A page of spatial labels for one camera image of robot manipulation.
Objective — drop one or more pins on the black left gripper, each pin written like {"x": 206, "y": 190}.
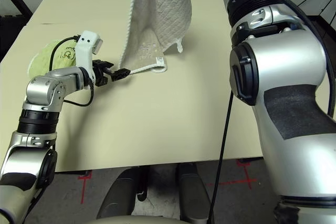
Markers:
{"x": 101, "y": 74}

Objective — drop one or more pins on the beige towel white trim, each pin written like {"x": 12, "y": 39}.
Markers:
{"x": 157, "y": 11}

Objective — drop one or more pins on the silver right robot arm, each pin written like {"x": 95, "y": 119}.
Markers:
{"x": 283, "y": 58}

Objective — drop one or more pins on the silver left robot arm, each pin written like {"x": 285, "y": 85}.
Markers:
{"x": 42, "y": 90}

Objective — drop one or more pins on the folded green towel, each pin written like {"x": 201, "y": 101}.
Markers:
{"x": 42, "y": 61}

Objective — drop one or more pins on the black foam floor mat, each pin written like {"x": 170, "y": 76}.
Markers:
{"x": 10, "y": 32}

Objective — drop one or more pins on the beige robot torso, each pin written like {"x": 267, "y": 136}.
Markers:
{"x": 131, "y": 220}

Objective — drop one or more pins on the black low platform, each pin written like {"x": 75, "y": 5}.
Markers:
{"x": 325, "y": 24}

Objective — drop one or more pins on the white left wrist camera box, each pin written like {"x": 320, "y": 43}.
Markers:
{"x": 86, "y": 48}

